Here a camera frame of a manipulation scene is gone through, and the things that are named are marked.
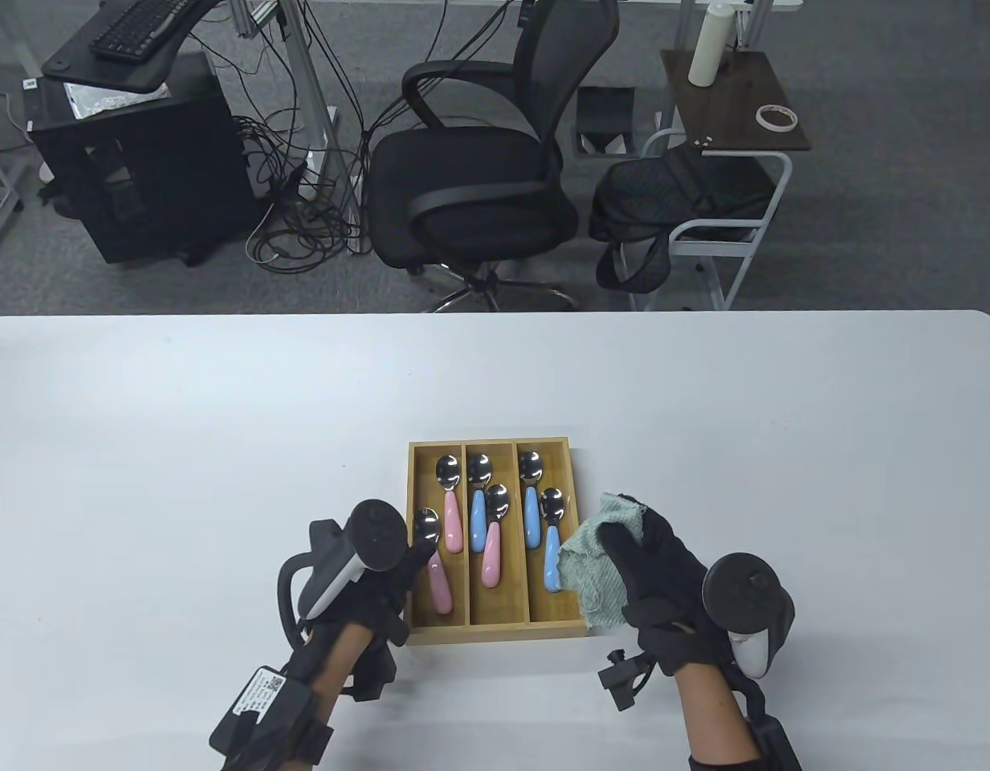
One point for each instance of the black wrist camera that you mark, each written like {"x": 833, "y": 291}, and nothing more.
{"x": 623, "y": 679}
{"x": 374, "y": 675}

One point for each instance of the black backpack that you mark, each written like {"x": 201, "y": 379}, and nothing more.
{"x": 671, "y": 193}

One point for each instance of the black grey hand controller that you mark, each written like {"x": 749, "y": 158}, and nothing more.
{"x": 747, "y": 602}
{"x": 374, "y": 538}

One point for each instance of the green fish scale cleaning cloth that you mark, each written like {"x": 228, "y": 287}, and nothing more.
{"x": 599, "y": 570}

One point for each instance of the white cylinder bottle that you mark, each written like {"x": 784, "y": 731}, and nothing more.
{"x": 707, "y": 48}

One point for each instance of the black keyboard shelf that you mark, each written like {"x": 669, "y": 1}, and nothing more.
{"x": 117, "y": 74}

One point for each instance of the white metal frame leg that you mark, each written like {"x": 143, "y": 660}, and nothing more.
{"x": 13, "y": 201}

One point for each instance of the aluminium profile piece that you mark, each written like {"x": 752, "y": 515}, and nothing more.
{"x": 258, "y": 14}

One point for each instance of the person's left forearm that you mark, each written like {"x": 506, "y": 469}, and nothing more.
{"x": 338, "y": 666}

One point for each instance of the person's right forearm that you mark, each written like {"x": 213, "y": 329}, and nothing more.
{"x": 715, "y": 715}

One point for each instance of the black floor box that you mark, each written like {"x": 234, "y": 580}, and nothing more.
{"x": 605, "y": 108}

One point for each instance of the aluminium desk leg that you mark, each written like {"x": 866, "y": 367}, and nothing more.
{"x": 302, "y": 88}

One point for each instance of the bamboo cutlery tray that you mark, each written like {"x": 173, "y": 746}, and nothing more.
{"x": 494, "y": 610}

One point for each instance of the black mesh office chair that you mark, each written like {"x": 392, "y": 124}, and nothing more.
{"x": 462, "y": 193}

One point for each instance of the brown side table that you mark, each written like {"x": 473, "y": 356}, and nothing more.
{"x": 735, "y": 88}

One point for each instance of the person's right hand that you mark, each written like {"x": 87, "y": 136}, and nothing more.
{"x": 663, "y": 594}

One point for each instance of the white tape roll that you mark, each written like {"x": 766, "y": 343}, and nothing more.
{"x": 777, "y": 126}

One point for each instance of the black cabinet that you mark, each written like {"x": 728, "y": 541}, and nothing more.
{"x": 165, "y": 177}

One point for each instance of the person's left hand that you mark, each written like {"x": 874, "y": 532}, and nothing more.
{"x": 382, "y": 598}

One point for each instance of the black keyboard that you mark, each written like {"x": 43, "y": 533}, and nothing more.
{"x": 137, "y": 28}

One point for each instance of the silver foil bag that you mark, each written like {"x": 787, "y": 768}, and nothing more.
{"x": 101, "y": 102}

